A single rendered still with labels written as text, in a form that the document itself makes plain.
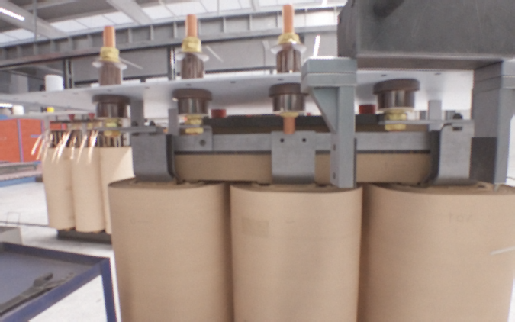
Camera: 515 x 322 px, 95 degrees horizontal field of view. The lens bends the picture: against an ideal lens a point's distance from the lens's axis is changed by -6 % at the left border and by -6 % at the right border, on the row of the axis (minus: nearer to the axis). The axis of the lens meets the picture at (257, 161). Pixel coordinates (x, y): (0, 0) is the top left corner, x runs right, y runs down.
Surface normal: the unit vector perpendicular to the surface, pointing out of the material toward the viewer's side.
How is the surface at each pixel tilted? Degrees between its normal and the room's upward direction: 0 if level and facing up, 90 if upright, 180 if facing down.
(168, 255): 90
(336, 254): 90
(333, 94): 90
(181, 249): 90
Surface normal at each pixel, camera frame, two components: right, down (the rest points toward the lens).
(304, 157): -0.17, 0.09
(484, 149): -1.00, 0.01
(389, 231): -0.84, 0.06
